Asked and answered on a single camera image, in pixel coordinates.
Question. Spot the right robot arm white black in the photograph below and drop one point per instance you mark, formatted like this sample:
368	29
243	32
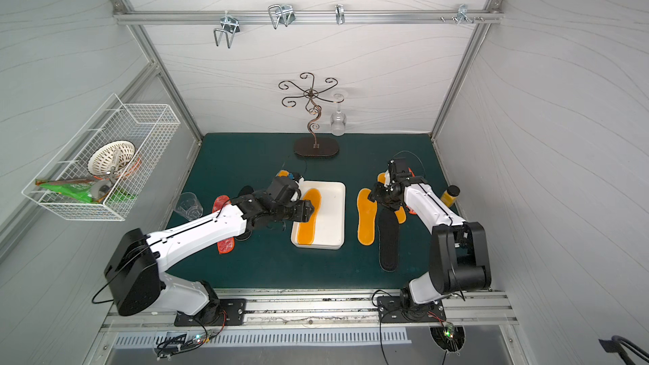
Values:
458	249

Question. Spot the green plastic item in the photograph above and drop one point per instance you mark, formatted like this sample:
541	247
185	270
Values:
83	191

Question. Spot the aluminium top rail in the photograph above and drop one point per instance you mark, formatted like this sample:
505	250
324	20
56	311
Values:
303	17

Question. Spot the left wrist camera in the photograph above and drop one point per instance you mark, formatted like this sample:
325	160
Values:
297	178

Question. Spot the white wire basket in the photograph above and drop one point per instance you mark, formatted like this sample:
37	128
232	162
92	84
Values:
150	127

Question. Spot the brown metal glass rack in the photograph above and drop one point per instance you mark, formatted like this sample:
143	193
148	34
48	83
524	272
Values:
312	146

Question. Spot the red insole right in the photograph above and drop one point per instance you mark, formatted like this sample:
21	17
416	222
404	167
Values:
413	193

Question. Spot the yellow bottle black cap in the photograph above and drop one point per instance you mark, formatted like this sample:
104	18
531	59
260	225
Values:
450	195

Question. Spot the white plastic strainer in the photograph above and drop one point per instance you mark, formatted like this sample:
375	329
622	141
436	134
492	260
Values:
111	159

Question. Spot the hanging wine glass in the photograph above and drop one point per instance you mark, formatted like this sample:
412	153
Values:
338	118

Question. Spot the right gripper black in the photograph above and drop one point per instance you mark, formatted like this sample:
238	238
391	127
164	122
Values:
384	198

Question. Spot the white storage box tray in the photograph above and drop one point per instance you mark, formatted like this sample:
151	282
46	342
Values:
326	229

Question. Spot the black object bottom right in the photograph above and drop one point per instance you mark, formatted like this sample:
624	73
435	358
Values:
624	348

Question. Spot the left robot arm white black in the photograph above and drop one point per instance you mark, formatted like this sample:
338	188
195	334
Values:
137	273

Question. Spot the black insole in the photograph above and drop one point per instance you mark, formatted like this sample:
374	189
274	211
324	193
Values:
243	203
388	227

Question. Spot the red insole left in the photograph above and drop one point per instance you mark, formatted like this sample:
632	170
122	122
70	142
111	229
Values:
226	243

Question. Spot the red insole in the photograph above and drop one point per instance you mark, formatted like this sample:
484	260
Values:
226	243
413	193

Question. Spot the clear plastic cup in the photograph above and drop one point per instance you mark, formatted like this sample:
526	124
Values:
188	206

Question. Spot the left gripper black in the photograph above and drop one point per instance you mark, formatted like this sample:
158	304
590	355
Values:
295	210

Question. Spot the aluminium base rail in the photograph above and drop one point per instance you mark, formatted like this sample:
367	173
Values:
321	308

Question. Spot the green table mat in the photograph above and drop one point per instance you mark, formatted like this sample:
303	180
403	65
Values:
227	162

